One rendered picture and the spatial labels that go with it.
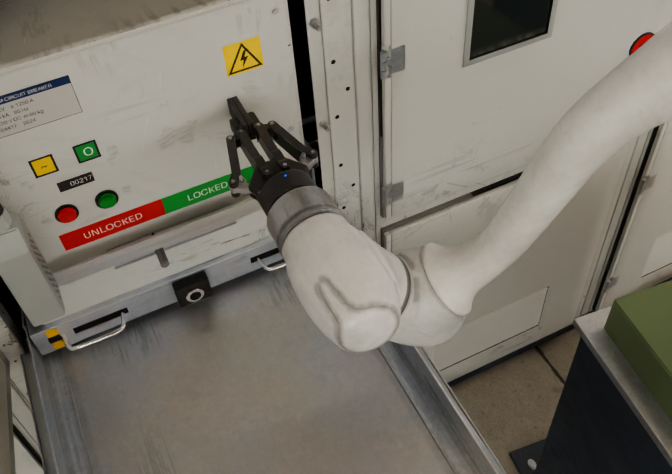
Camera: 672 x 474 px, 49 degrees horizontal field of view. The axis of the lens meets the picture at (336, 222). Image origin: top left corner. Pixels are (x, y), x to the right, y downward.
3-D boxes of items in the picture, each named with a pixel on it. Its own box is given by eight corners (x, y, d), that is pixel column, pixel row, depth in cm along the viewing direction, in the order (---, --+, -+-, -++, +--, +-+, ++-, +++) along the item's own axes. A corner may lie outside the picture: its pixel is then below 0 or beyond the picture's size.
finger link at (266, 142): (280, 169, 96) (290, 165, 96) (252, 119, 103) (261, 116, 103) (284, 190, 99) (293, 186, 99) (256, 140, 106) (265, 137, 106)
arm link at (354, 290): (257, 259, 87) (326, 284, 97) (311, 360, 78) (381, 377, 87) (317, 195, 84) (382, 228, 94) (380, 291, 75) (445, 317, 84)
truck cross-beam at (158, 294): (330, 240, 138) (328, 218, 133) (42, 356, 124) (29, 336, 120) (319, 222, 141) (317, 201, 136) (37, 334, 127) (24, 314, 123)
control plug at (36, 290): (67, 315, 106) (22, 236, 93) (33, 329, 105) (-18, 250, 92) (56, 277, 111) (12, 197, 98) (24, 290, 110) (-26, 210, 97)
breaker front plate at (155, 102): (315, 228, 134) (286, -8, 98) (49, 334, 122) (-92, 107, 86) (312, 224, 135) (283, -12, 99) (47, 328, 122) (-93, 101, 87)
